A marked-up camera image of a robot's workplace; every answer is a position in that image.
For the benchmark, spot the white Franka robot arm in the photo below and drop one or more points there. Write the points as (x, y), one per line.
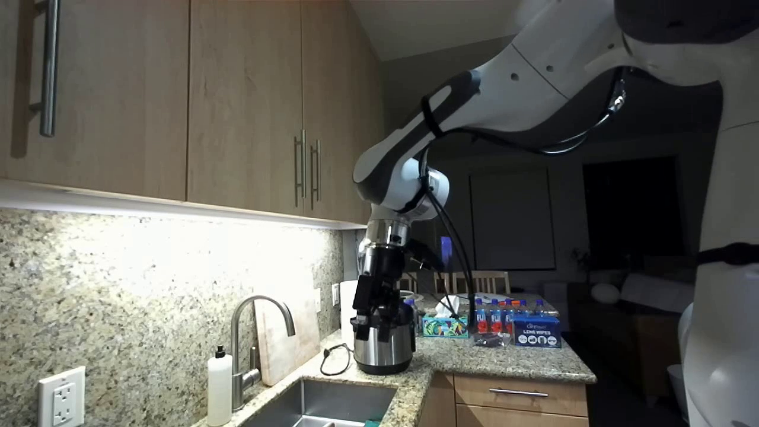
(536, 71)

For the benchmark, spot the colourful teal package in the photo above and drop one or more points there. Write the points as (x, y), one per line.
(442, 325)

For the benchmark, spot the white electrical outlet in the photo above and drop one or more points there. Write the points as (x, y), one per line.
(62, 398)

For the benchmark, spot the light wood cabinet door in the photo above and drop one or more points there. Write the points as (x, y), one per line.
(119, 95)
(245, 95)
(348, 95)

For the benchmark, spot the steel kitchen sink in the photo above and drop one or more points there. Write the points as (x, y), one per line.
(332, 398)

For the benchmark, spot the under cabinet light strip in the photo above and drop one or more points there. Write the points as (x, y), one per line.
(119, 202)

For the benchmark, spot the steel gooseneck faucet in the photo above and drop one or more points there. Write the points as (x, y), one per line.
(236, 356)

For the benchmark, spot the stainless steel cooker pot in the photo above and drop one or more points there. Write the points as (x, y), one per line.
(383, 352)

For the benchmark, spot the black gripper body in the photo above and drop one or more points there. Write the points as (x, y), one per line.
(383, 285)

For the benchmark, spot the light wood drawer front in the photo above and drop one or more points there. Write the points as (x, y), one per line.
(475, 394)

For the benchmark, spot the white soap dispenser bottle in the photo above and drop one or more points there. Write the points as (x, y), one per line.
(219, 388)

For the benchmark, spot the pack of blue-label bottles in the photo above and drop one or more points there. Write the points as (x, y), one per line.
(523, 323)

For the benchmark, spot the wooden cutting board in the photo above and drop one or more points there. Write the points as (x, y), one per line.
(286, 346)

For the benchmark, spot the wooden chair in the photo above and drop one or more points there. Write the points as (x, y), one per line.
(490, 279)

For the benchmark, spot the dark window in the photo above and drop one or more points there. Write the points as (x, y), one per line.
(631, 205)

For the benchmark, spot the grey rectangular wall screen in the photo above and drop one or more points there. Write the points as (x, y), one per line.
(514, 221)

